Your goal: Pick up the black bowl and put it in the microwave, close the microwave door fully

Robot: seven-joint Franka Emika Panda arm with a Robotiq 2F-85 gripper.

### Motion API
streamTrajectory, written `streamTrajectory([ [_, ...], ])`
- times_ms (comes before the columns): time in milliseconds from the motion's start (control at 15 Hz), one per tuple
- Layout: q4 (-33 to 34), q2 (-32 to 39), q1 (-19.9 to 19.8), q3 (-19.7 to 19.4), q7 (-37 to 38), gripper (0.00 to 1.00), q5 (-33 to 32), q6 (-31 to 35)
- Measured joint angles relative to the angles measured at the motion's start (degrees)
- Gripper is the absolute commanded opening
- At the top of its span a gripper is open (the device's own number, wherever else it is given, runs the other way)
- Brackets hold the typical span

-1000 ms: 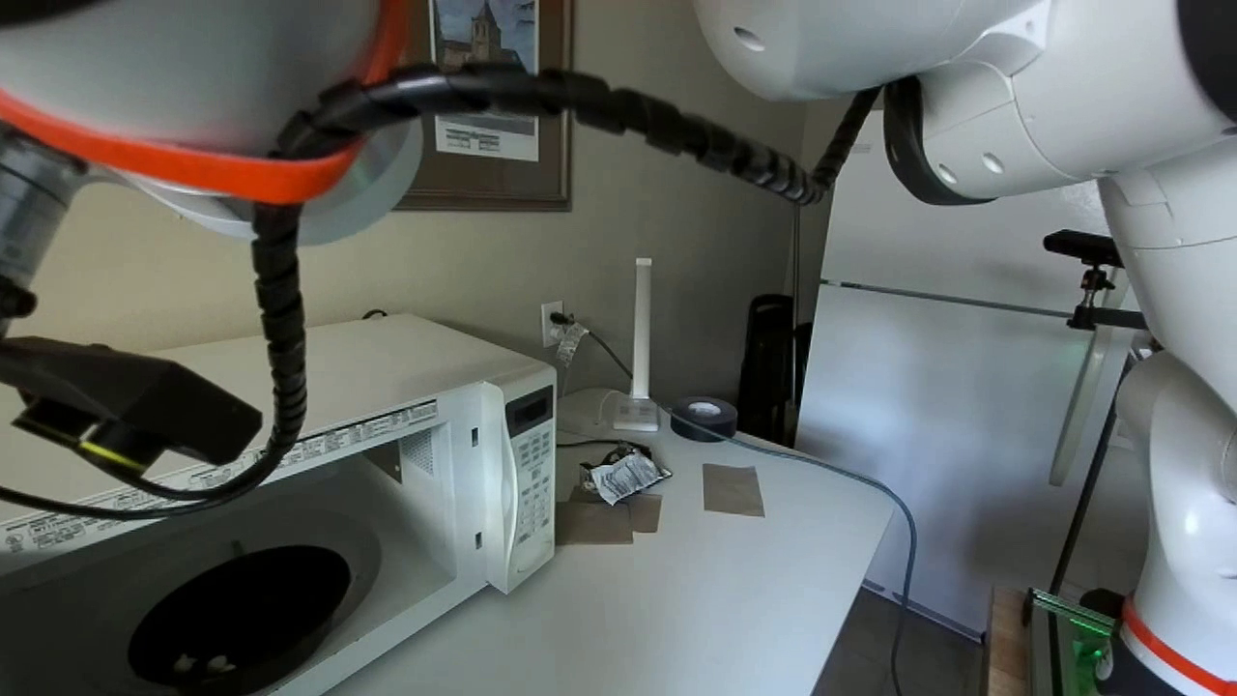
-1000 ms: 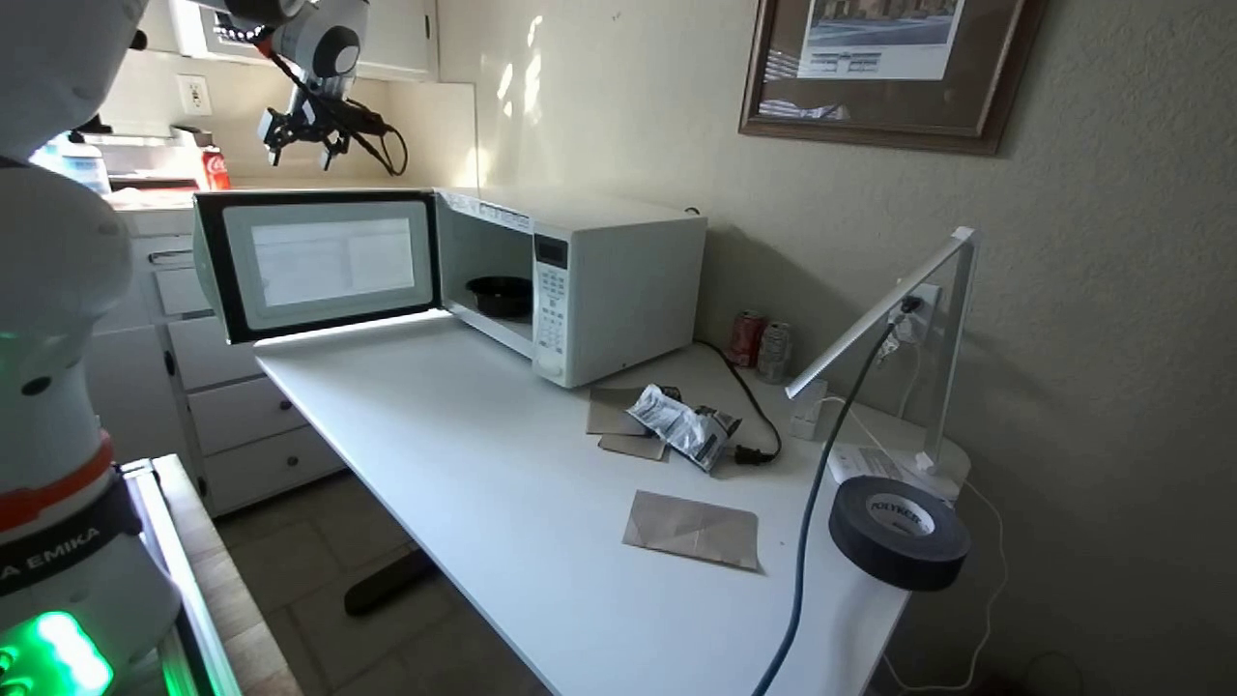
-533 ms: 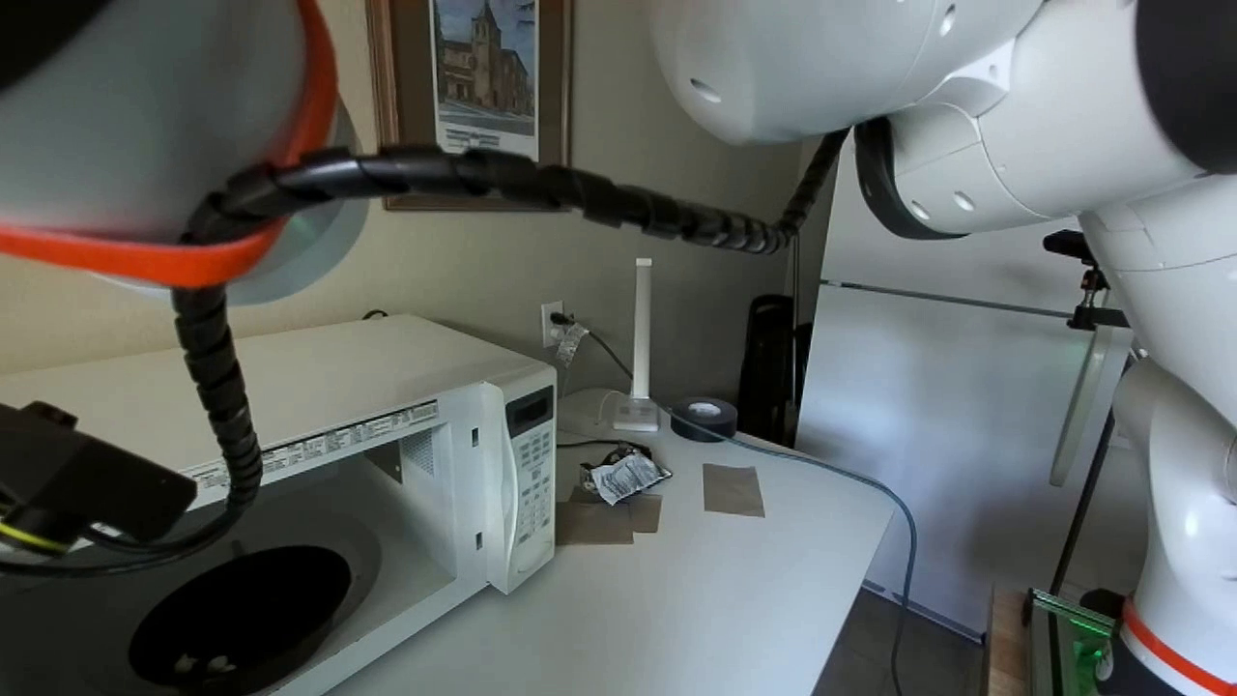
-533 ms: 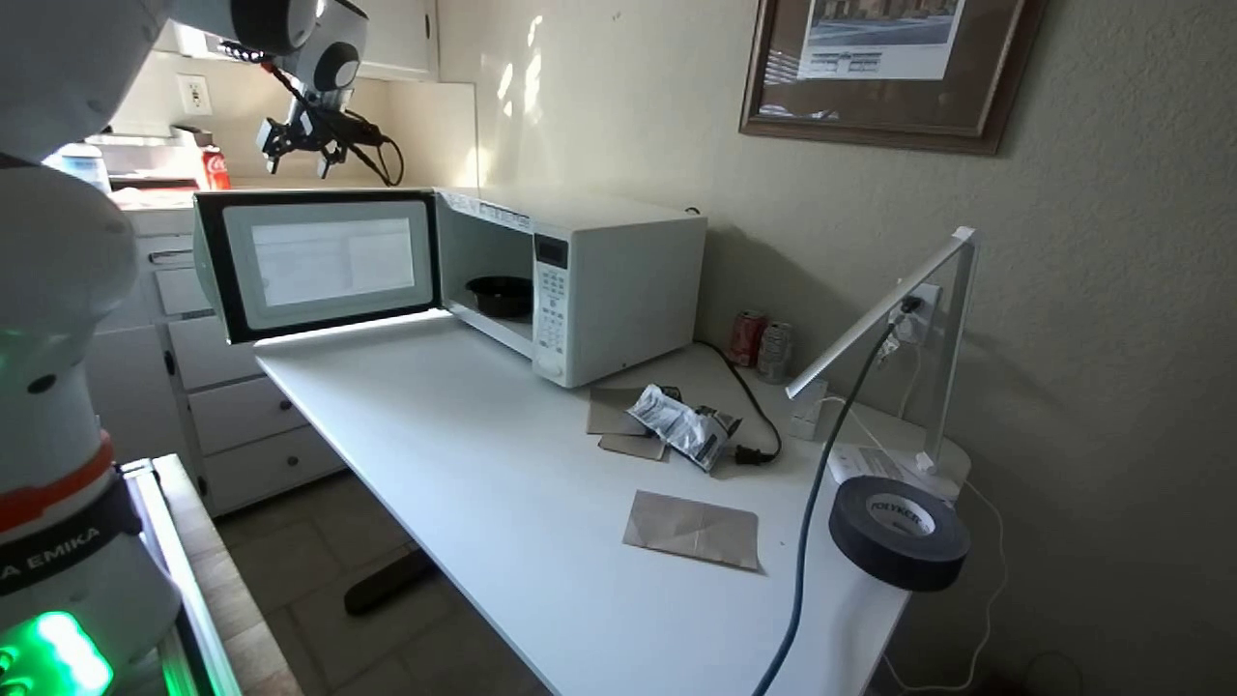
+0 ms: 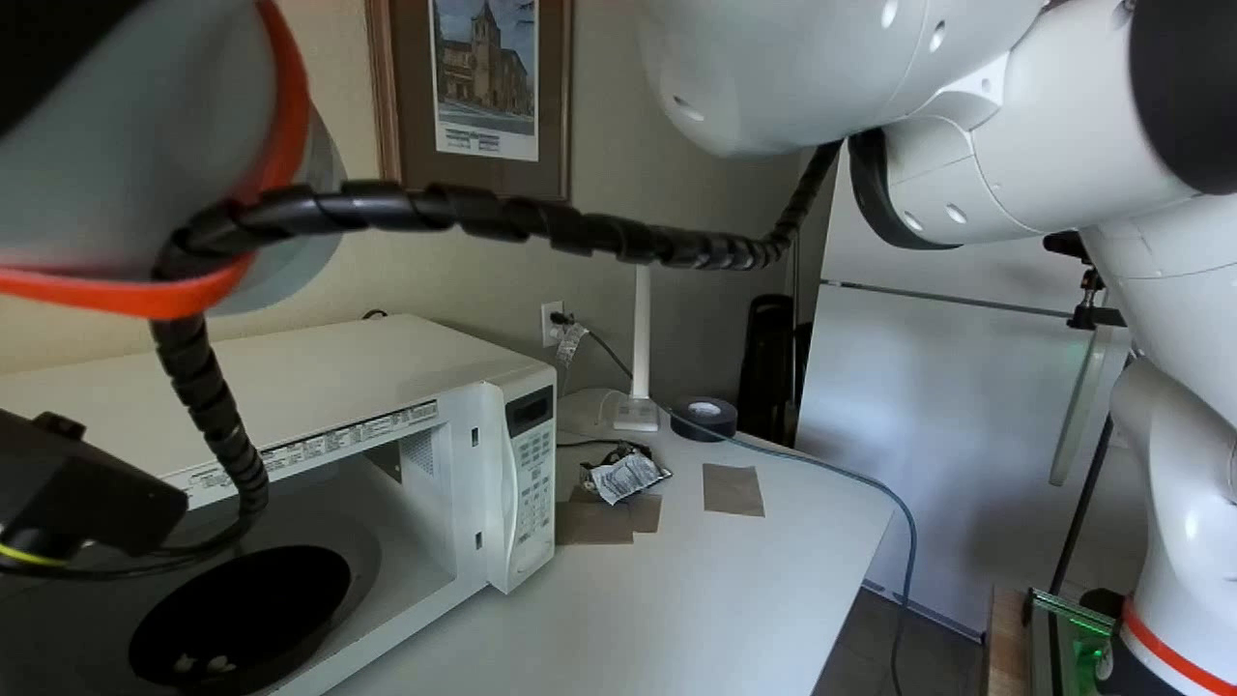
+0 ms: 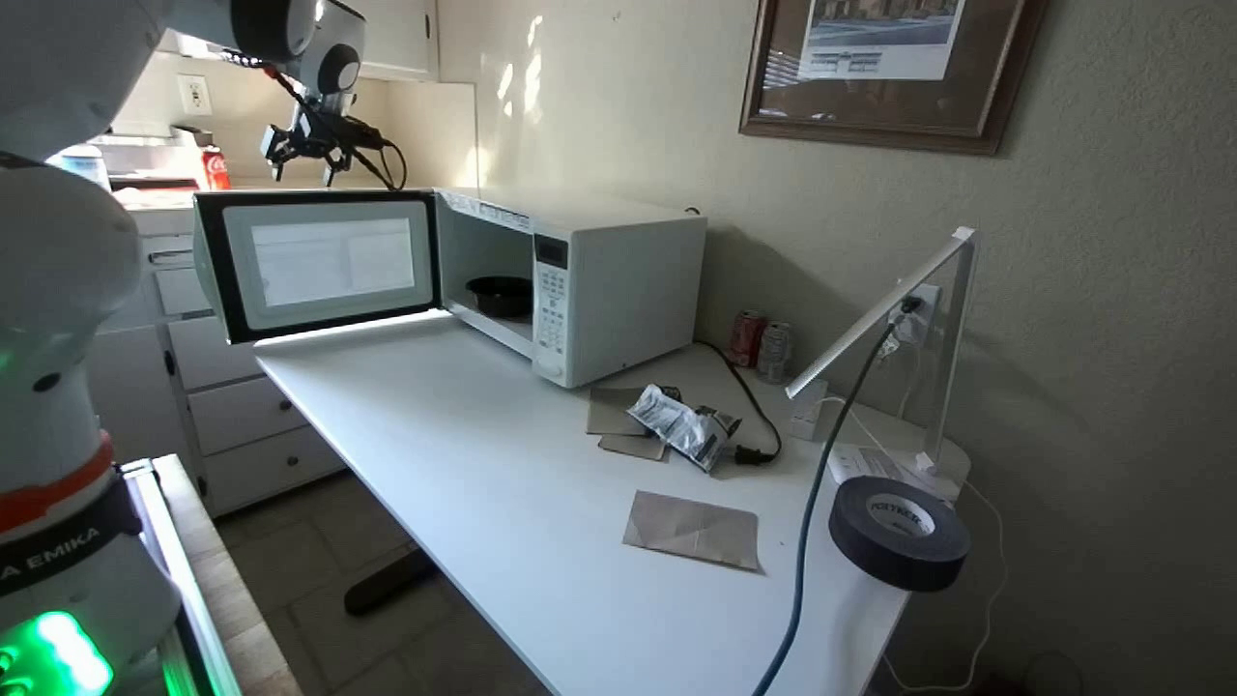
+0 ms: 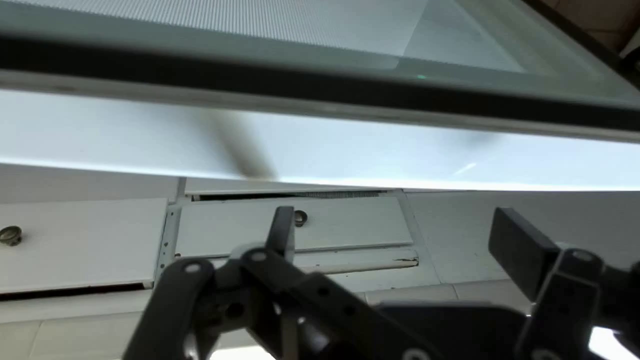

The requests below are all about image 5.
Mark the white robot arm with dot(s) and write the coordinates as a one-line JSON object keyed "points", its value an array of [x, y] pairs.
{"points": [[154, 149]]}

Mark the silver foil packet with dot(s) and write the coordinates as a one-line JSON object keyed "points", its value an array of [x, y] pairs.
{"points": [[623, 478]]}

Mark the white wall outlet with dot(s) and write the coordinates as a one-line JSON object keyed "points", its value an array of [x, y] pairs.
{"points": [[552, 323]]}

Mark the black tape roll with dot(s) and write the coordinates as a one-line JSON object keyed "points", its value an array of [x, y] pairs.
{"points": [[707, 419]]}

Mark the brown paper sheet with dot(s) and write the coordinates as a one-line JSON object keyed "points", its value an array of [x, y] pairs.
{"points": [[587, 521]]}

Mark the black bowl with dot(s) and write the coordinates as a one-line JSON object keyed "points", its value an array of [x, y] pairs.
{"points": [[242, 624]]}

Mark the white desk lamp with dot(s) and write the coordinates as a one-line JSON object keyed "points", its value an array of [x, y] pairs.
{"points": [[635, 412]]}

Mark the black camera on stand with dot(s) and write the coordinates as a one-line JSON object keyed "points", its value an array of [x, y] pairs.
{"points": [[1091, 309]]}

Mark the black speaker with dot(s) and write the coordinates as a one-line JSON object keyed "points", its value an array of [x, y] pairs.
{"points": [[766, 369]]}

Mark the framed church picture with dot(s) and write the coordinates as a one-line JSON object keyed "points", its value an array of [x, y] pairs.
{"points": [[472, 95]]}

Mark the white board panel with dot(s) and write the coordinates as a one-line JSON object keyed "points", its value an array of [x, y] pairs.
{"points": [[956, 381]]}

